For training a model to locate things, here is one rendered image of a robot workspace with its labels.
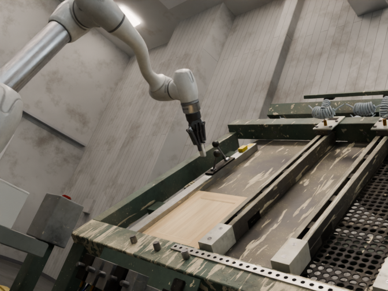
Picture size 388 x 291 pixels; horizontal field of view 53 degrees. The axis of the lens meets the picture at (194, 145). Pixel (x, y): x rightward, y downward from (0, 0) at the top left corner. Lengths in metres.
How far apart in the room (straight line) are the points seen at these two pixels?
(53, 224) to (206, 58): 6.87
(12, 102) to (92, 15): 0.50
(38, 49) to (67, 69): 9.72
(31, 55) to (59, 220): 0.63
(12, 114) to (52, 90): 9.76
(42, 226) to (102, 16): 0.83
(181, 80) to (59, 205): 0.77
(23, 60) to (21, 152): 9.09
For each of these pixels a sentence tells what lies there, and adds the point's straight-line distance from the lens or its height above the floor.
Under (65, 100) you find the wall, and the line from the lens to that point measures 11.14.
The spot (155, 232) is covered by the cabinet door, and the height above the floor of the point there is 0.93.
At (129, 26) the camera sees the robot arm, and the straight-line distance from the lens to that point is 1.66.
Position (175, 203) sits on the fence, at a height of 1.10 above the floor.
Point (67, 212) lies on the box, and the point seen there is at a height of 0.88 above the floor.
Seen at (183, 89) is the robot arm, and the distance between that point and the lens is 1.85.
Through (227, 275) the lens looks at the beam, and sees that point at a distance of 1.24.
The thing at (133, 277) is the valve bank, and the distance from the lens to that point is 1.30.
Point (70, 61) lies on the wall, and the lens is 11.40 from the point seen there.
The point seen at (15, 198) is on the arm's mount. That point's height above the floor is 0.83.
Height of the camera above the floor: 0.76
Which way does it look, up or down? 20 degrees up
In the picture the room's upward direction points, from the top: 21 degrees clockwise
